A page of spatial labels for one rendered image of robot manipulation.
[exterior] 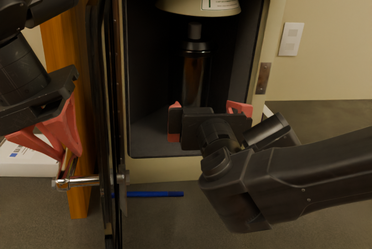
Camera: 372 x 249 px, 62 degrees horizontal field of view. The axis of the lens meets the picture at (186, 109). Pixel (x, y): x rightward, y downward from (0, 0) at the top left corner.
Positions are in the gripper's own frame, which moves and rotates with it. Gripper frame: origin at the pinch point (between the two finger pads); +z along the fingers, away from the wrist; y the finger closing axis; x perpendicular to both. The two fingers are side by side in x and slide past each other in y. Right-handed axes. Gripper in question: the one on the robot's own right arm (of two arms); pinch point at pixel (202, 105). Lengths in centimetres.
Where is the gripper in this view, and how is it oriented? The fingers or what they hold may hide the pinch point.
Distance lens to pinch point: 57.5
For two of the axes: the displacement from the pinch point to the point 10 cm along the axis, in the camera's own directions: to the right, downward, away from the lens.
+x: -0.6, 8.7, 4.8
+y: -9.9, 0.2, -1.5
